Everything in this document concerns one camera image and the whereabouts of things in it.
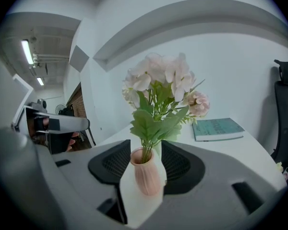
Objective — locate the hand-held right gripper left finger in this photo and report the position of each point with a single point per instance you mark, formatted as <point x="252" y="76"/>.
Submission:
<point x="86" y="195"/>

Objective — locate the black mesh office chair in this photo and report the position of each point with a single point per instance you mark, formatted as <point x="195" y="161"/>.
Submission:
<point x="286" y="104"/>

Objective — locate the white ceiling pipes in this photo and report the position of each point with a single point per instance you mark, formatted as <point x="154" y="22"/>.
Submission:
<point x="51" y="57"/>

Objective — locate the pink artificial flowers bunch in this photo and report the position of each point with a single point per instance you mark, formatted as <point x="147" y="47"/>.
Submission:
<point x="158" y="80"/>

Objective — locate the pink ribbed vase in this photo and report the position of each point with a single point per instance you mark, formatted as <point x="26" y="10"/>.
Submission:
<point x="147" y="176"/>

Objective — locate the short ceiling light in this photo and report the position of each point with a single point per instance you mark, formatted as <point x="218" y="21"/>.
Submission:
<point x="40" y="81"/>

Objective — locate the long ceiling light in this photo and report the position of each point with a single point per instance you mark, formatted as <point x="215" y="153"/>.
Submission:
<point x="27" y="52"/>

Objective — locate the black bag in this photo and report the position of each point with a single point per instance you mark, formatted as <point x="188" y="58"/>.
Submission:
<point x="68" y="111"/>

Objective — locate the standing fan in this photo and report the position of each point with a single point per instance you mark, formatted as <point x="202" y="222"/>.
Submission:
<point x="60" y="108"/>

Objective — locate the green book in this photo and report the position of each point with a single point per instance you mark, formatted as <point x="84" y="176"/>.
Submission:
<point x="217" y="128"/>

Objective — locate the pale yellow paper note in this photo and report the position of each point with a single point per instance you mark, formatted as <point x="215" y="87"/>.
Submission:
<point x="279" y="167"/>

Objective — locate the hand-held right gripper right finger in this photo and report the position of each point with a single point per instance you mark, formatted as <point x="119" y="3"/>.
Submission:
<point x="218" y="176"/>

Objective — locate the white table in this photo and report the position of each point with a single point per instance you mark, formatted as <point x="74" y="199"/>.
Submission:
<point x="230" y="150"/>

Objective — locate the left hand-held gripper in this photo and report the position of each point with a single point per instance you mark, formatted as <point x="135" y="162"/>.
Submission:
<point x="38" y="121"/>

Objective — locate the person's left hand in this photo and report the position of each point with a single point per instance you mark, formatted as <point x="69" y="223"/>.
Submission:
<point x="73" y="141"/>

